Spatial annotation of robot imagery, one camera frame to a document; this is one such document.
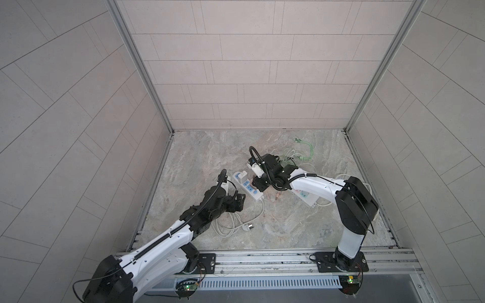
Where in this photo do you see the right green circuit board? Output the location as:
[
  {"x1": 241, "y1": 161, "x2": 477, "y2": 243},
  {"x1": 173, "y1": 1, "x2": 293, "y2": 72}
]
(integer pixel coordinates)
[{"x1": 338, "y1": 275, "x2": 361, "y2": 295}]

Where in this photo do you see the green charging cable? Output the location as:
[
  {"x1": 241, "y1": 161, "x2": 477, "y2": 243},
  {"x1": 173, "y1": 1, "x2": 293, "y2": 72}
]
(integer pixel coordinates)
[{"x1": 278, "y1": 138, "x2": 316, "y2": 167}]

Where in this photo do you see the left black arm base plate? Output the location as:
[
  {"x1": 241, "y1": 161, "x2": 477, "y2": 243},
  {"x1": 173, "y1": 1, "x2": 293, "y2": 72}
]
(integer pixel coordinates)
[{"x1": 181, "y1": 253, "x2": 216, "y2": 275}]

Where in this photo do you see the green circuit board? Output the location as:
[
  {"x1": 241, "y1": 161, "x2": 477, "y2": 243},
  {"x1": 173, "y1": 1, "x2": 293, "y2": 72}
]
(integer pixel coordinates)
[
  {"x1": 175, "y1": 279, "x2": 200, "y2": 299},
  {"x1": 338, "y1": 275, "x2": 361, "y2": 295}
]

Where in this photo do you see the left green circuit board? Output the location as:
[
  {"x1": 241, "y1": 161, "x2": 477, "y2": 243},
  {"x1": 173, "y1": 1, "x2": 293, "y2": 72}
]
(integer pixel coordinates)
[{"x1": 175, "y1": 279, "x2": 200, "y2": 299}]

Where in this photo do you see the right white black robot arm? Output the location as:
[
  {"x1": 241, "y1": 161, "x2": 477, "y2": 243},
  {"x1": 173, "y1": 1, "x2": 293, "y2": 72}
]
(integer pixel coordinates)
[{"x1": 248, "y1": 146, "x2": 379, "y2": 271}]

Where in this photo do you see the white charger adapter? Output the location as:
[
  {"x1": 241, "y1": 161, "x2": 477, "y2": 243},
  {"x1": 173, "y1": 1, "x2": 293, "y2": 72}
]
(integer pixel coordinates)
[{"x1": 236, "y1": 171, "x2": 247, "y2": 183}]

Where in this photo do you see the white power strip cord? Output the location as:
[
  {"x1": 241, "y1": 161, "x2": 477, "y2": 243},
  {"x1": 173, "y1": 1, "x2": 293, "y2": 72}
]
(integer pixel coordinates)
[{"x1": 316, "y1": 173, "x2": 380, "y2": 222}]

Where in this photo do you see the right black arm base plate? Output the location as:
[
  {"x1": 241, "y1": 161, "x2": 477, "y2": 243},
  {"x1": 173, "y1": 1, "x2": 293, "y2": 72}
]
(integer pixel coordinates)
[{"x1": 309, "y1": 249, "x2": 369, "y2": 273}]

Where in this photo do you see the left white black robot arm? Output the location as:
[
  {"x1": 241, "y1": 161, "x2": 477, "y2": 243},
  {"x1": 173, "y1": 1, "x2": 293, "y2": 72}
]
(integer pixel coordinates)
[{"x1": 75, "y1": 169, "x2": 246, "y2": 302}]

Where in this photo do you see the white multicolour socket power strip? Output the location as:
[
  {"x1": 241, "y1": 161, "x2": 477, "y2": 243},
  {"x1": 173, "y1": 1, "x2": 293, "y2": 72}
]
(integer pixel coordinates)
[{"x1": 291, "y1": 189, "x2": 319, "y2": 208}]

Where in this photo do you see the aluminium mounting rail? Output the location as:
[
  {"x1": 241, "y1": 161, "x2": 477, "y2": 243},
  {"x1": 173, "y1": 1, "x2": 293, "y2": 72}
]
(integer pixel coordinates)
[{"x1": 166, "y1": 248, "x2": 421, "y2": 288}]

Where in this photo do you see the white blue socket power strip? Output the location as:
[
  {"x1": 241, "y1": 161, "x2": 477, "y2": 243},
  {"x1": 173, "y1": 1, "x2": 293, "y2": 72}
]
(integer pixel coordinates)
[{"x1": 232, "y1": 171, "x2": 263, "y2": 201}]

